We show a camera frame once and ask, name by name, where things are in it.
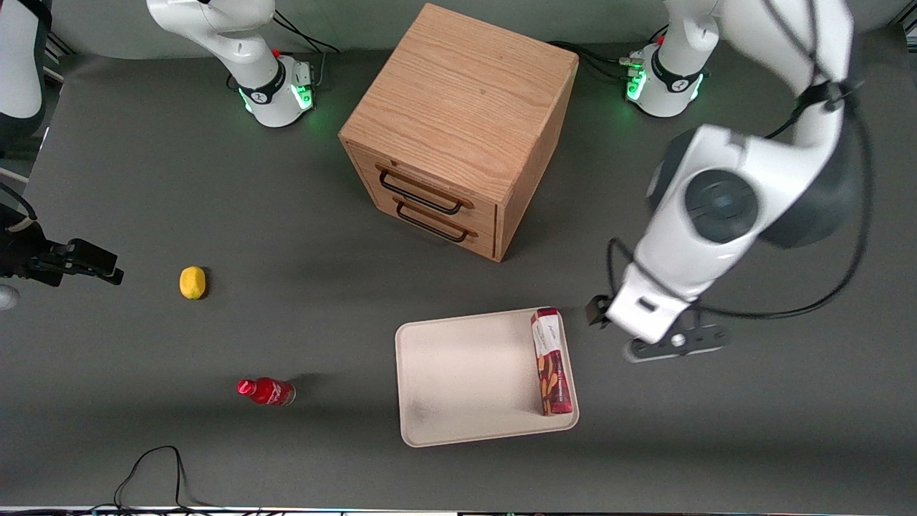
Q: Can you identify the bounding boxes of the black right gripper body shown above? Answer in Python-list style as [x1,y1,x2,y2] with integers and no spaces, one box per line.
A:
[0,206,71,289]

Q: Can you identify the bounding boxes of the red cookie box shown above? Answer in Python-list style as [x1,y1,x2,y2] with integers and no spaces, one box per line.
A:
[530,307,572,416]

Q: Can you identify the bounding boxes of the white rectangular tray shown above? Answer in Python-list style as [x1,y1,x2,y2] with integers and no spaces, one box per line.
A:
[395,308,580,449]

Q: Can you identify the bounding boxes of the yellow lemon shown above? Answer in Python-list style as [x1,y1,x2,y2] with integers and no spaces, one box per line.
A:
[179,266,207,300]

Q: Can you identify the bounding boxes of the red soda bottle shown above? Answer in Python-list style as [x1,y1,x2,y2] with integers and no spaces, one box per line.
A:
[237,377,296,407]

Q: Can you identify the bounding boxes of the wooden drawer cabinet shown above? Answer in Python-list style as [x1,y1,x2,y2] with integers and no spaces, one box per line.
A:
[338,3,580,263]

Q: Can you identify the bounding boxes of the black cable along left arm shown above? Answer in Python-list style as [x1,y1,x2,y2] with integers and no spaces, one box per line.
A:
[605,0,872,320]

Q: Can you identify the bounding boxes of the black drawer handle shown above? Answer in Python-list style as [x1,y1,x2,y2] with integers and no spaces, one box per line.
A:
[395,199,471,244]
[378,166,465,216]

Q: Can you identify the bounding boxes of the thin black looped cable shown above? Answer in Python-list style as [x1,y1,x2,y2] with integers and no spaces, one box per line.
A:
[113,445,216,514]

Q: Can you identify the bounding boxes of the black cables at left arm base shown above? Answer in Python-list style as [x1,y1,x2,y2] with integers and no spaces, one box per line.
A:
[548,26,668,84]

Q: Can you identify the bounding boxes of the black cables at arm base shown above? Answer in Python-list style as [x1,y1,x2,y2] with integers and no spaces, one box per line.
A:
[548,26,668,84]
[272,10,342,91]

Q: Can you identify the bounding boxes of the black cables at right arm base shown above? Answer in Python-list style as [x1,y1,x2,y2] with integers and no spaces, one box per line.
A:
[272,10,342,91]

